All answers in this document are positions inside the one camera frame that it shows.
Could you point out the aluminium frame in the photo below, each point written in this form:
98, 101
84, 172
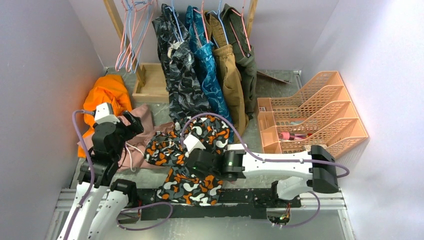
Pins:
316, 203

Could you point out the blue patterned shorts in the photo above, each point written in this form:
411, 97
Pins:
205, 65

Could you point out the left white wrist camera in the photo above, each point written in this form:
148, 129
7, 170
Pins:
104, 113

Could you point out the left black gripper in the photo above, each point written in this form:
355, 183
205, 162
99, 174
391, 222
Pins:
130, 130

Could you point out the pink drawstring shorts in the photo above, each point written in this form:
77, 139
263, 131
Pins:
133, 154

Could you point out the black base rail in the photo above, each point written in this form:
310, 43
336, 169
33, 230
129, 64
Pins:
232, 202

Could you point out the wooden clothes rack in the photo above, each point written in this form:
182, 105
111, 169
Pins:
150, 81

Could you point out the peach plastic file organizer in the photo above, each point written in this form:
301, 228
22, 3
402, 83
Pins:
322, 107

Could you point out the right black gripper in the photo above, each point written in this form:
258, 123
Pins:
197, 172

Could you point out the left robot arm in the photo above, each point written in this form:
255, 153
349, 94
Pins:
96, 173

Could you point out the pink wire hanger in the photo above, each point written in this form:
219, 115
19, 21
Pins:
120, 57

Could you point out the tan brown shorts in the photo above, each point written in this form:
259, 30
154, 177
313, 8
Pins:
228, 75

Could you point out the black grey patterned shorts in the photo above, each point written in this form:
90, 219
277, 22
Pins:
185, 95

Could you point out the dark olive green shorts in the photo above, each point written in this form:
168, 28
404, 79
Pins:
236, 33

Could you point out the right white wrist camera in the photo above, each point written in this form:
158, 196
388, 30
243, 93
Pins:
191, 143

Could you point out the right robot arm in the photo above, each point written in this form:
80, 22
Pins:
313, 170

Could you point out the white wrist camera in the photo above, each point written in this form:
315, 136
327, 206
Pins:
104, 113
191, 143

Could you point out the orange camouflage shorts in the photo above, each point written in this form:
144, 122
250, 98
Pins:
183, 184

